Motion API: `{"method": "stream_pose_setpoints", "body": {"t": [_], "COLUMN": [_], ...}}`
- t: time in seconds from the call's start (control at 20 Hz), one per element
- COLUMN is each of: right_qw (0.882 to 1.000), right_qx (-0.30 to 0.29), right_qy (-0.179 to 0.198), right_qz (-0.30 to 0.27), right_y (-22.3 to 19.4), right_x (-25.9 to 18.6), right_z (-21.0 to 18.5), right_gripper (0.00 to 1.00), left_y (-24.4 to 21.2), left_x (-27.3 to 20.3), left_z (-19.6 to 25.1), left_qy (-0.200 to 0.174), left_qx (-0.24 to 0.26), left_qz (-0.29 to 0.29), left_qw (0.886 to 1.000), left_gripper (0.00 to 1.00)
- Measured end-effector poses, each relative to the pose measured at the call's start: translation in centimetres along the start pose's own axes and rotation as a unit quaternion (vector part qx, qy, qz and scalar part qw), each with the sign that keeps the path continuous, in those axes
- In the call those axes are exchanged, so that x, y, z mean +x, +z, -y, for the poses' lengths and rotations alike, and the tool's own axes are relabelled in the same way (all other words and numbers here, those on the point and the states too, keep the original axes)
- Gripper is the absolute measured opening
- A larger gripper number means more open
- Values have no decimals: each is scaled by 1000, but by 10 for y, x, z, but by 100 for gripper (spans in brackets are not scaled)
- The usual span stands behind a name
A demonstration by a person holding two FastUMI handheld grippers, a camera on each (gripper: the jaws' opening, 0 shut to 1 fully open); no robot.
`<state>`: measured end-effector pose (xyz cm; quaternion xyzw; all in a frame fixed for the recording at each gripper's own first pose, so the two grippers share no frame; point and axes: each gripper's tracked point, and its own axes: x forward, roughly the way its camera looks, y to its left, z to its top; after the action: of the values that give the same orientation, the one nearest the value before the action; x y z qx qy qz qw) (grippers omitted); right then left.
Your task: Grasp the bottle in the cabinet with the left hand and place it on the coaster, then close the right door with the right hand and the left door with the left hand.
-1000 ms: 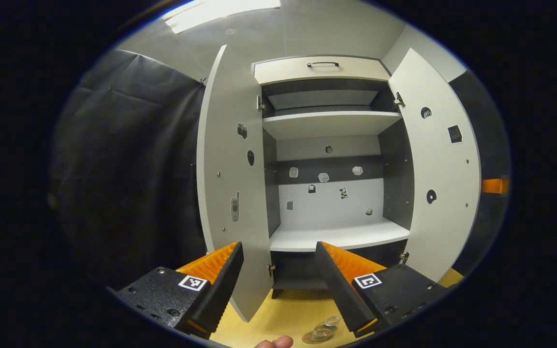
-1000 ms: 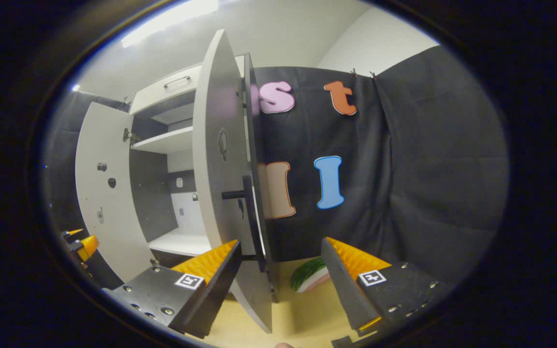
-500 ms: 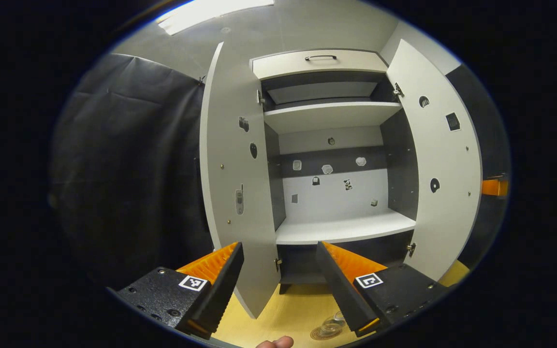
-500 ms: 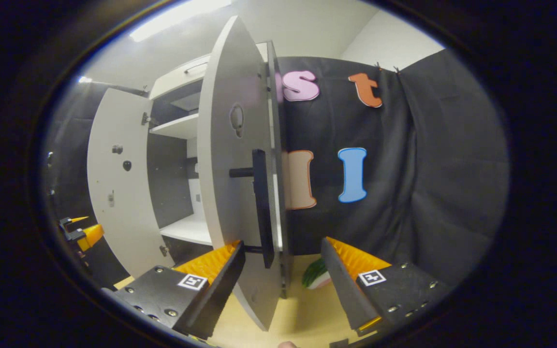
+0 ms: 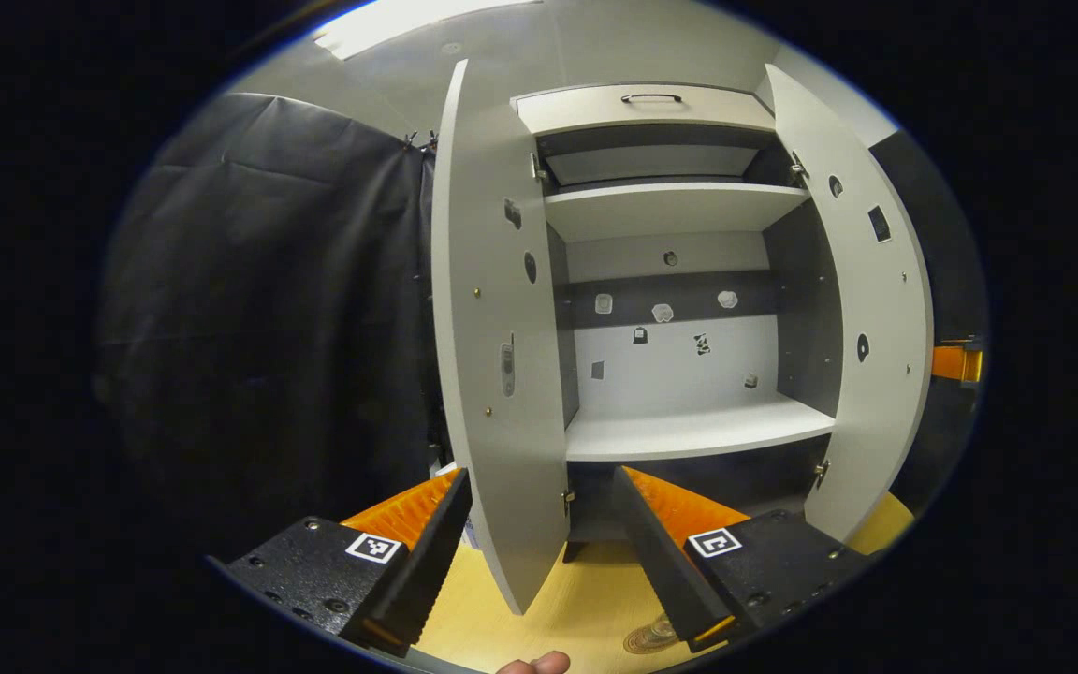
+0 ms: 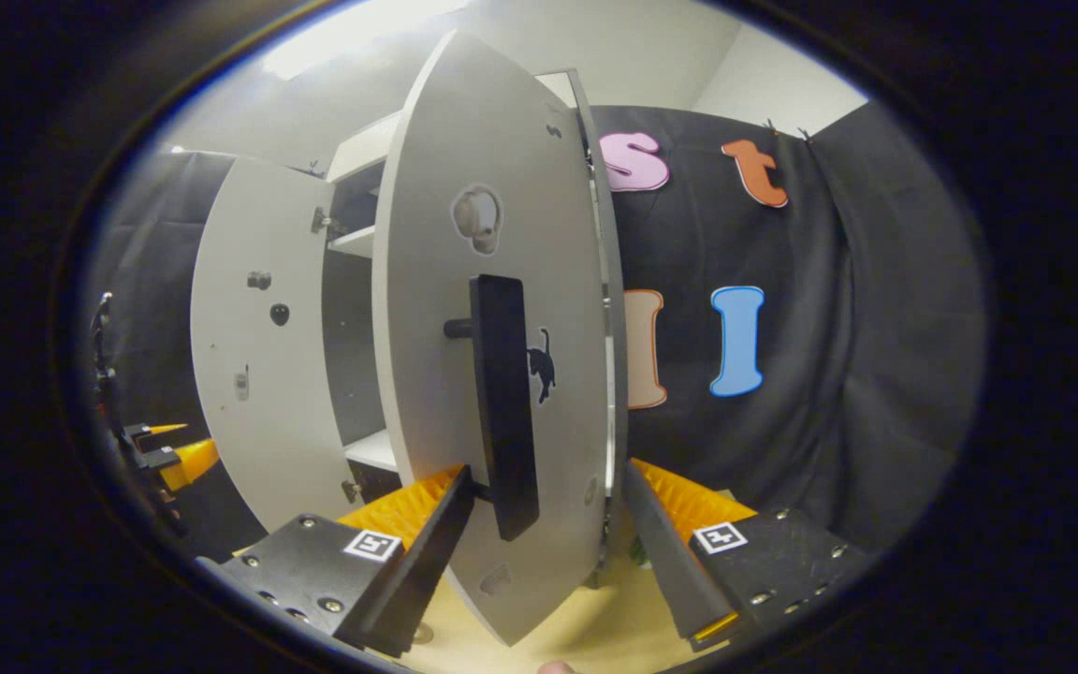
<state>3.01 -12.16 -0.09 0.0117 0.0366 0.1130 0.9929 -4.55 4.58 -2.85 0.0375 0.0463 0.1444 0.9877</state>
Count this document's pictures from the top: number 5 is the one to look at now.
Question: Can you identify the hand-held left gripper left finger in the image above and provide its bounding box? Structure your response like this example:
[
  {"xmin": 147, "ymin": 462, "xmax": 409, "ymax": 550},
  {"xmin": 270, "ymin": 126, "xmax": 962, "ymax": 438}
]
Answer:
[{"xmin": 207, "ymin": 466, "xmax": 474, "ymax": 658}]

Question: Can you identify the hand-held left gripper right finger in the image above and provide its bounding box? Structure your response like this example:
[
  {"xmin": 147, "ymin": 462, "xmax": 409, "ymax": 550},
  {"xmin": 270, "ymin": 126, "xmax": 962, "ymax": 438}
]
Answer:
[{"xmin": 609, "ymin": 464, "xmax": 869, "ymax": 656}]

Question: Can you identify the white cabinet door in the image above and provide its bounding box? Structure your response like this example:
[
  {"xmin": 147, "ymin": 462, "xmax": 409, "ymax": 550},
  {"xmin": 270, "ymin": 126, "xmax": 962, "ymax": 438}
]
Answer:
[
  {"xmin": 431, "ymin": 59, "xmax": 582, "ymax": 616},
  {"xmin": 764, "ymin": 64, "xmax": 935, "ymax": 544}
]

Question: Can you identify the white and grey cabinet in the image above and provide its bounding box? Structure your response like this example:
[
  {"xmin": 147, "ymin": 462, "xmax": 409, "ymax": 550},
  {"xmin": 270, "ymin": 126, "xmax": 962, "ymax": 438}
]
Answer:
[{"xmin": 513, "ymin": 82, "xmax": 844, "ymax": 563}]

